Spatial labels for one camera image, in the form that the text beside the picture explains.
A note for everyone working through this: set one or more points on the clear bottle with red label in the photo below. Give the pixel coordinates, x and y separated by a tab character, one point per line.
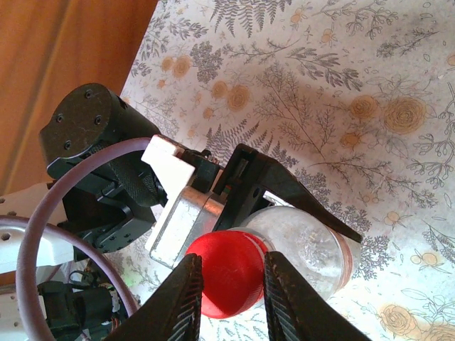
305	248

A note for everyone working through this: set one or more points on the red bottle cap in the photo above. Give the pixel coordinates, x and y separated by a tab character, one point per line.
231	270

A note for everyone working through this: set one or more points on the floral tablecloth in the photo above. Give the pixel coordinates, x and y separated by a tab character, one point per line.
355	71

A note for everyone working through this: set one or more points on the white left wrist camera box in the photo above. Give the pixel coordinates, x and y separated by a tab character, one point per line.
177	227

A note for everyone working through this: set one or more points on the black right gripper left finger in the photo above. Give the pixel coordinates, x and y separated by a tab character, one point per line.
177	305

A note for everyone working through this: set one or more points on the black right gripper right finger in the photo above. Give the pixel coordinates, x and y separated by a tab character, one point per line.
295	312

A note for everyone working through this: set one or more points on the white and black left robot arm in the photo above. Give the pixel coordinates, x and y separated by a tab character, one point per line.
53	254

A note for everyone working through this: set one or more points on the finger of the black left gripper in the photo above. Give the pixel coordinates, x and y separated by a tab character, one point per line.
245	170

